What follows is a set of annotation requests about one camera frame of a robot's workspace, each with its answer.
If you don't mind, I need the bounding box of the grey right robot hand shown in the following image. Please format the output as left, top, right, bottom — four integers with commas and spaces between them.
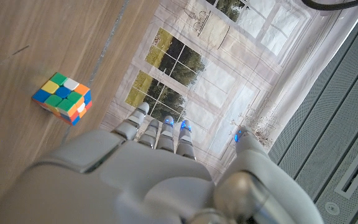
0, 101, 324, 224

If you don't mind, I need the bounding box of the multicoloured puzzle cube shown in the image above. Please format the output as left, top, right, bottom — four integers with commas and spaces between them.
31, 72, 93, 126

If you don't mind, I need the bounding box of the printed window backdrop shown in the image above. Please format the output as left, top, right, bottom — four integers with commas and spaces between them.
99, 0, 358, 184

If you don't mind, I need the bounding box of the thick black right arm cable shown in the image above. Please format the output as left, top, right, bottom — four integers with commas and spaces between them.
301, 0, 358, 12

